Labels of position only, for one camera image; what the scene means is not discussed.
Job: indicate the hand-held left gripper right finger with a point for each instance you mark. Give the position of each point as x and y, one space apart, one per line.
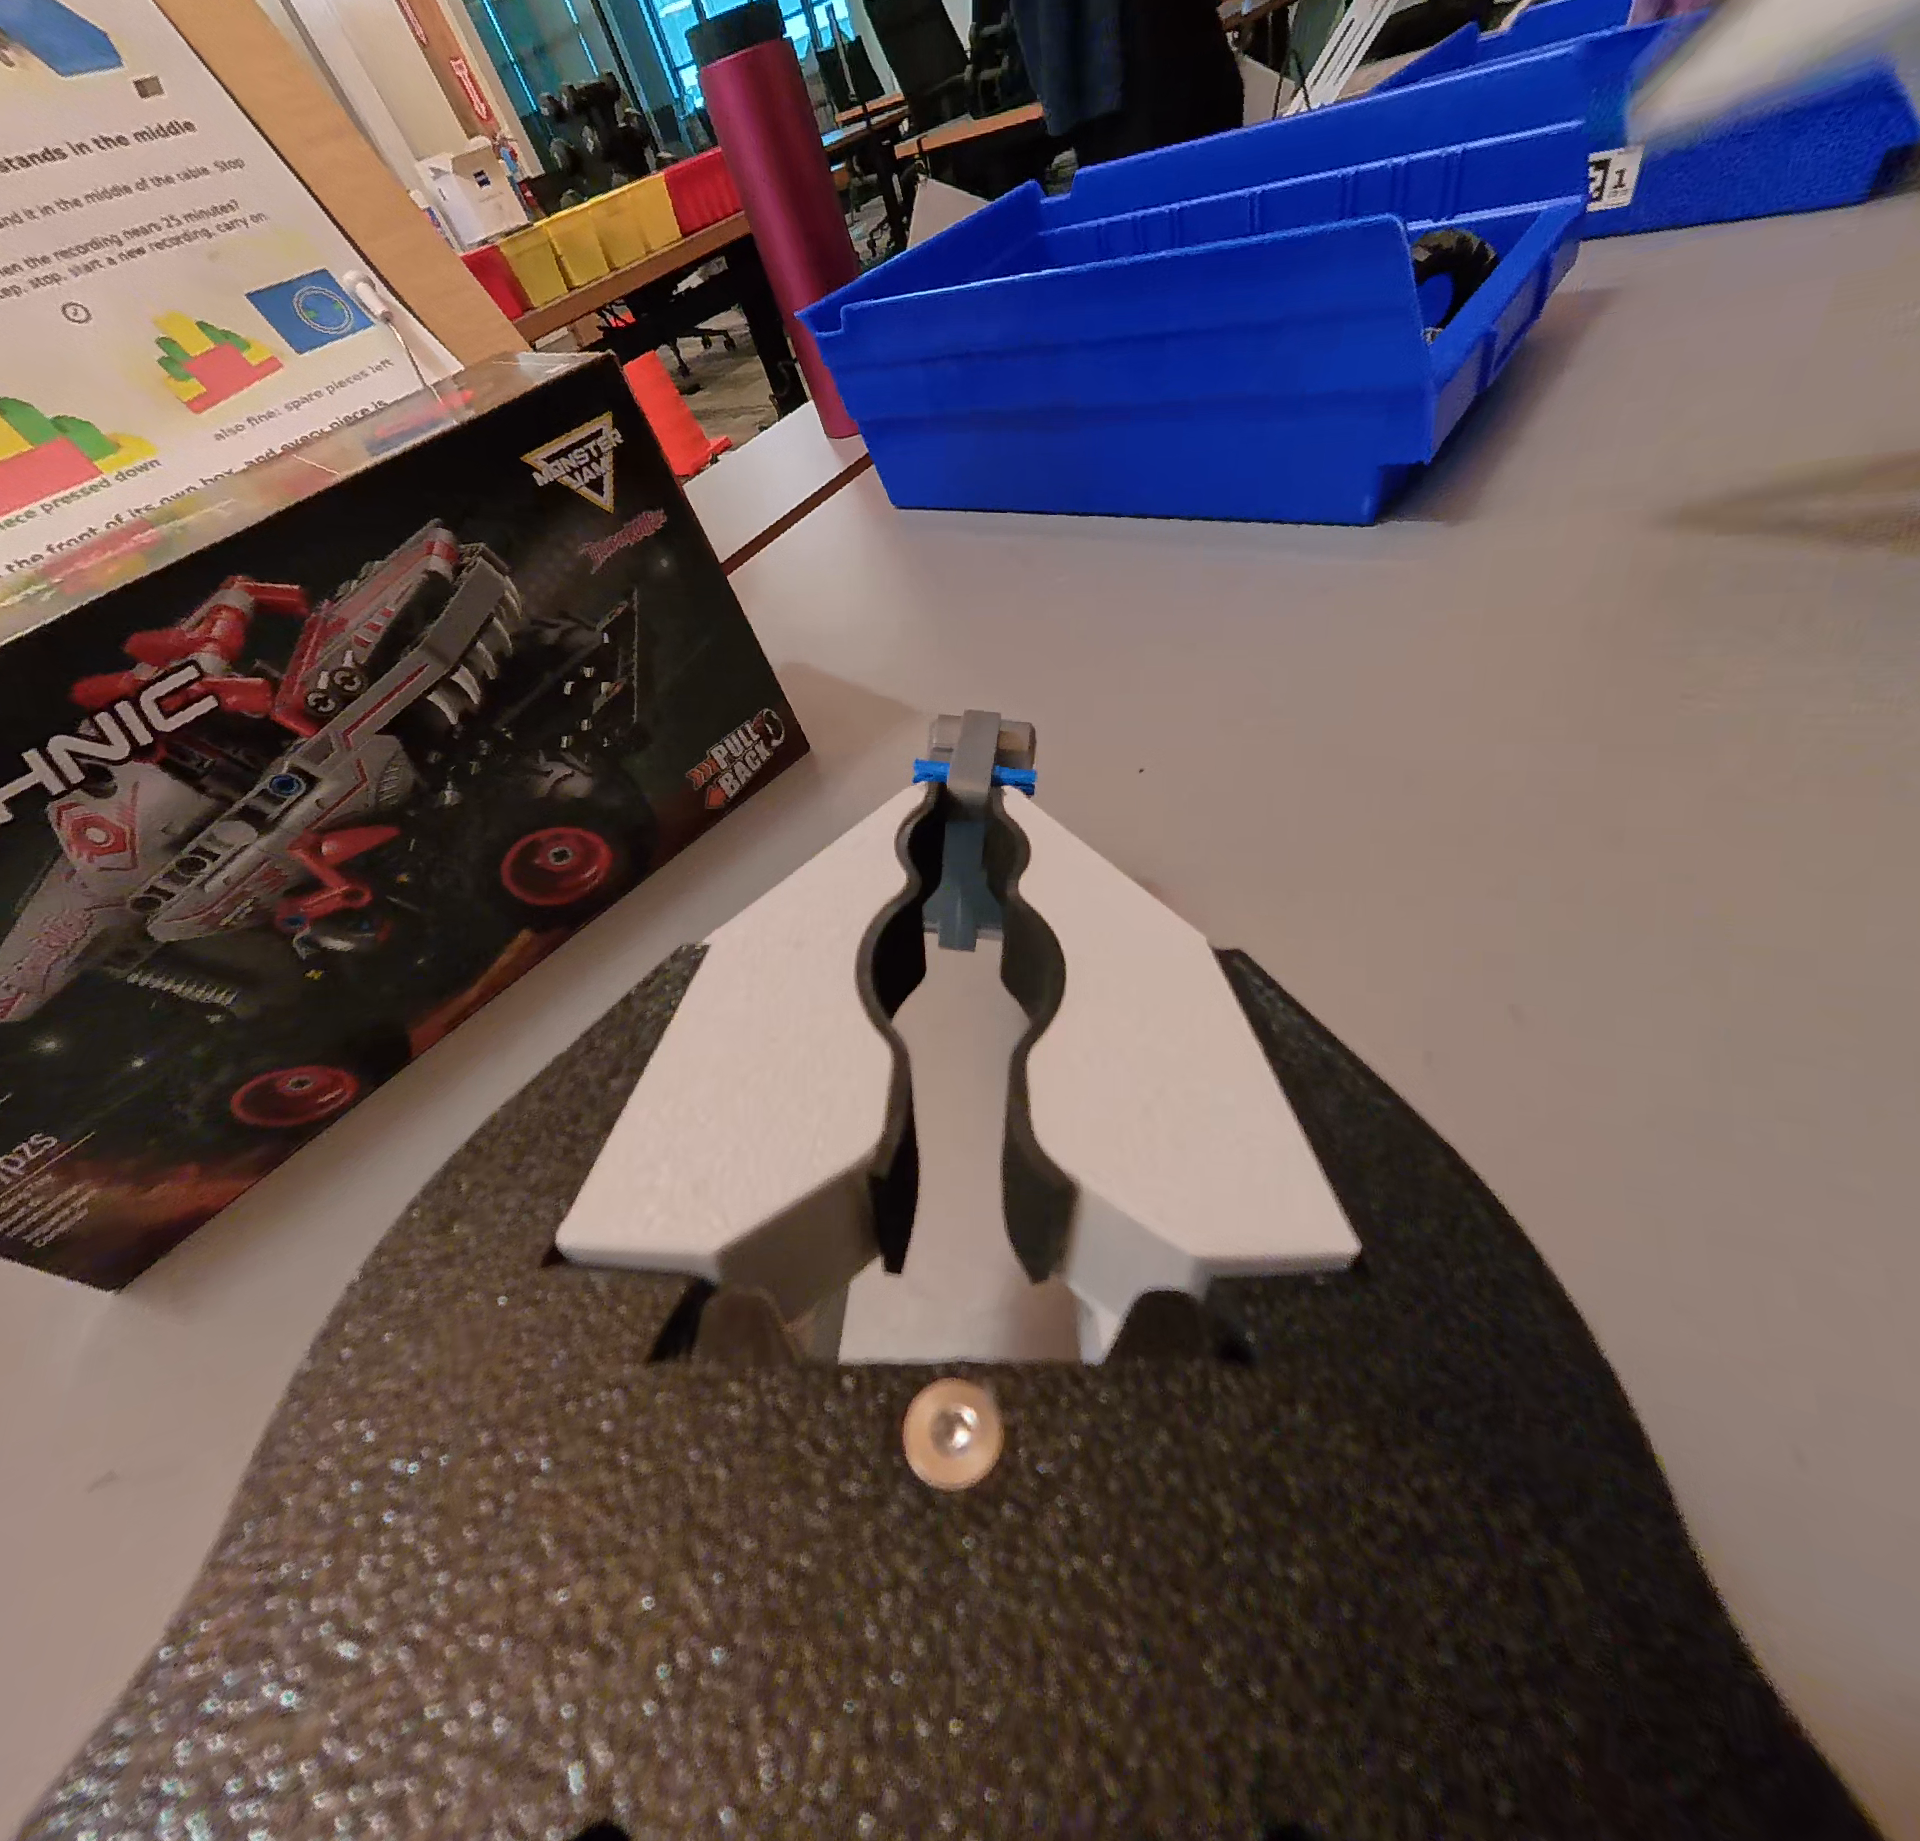
1185 1120

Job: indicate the red plastic bin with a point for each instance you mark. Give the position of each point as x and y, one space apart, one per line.
702 190

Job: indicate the white board stand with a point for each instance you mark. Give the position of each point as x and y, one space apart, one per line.
1351 41

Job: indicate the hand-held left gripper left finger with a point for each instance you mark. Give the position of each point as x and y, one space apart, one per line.
720 1120

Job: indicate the blue plastic storage bin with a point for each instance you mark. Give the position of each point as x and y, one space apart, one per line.
1141 371
1726 175

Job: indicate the yellow plastic bin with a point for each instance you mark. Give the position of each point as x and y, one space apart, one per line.
591 236

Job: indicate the black lego tyre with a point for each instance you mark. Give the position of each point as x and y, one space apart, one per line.
1450 280

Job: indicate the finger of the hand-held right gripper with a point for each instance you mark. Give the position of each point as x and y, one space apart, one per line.
1800 56

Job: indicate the maroon water bottle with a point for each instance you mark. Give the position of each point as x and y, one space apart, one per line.
772 221

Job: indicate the orange traffic cone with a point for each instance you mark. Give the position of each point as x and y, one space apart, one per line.
667 416

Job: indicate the white cardboard box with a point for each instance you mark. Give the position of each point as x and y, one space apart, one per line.
472 190

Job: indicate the black lego set box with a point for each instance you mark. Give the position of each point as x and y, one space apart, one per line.
375 820

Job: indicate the grey lego chassis assembly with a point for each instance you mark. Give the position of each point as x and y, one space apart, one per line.
975 805

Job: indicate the printed instruction sheet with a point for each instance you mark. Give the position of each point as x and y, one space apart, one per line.
181 221

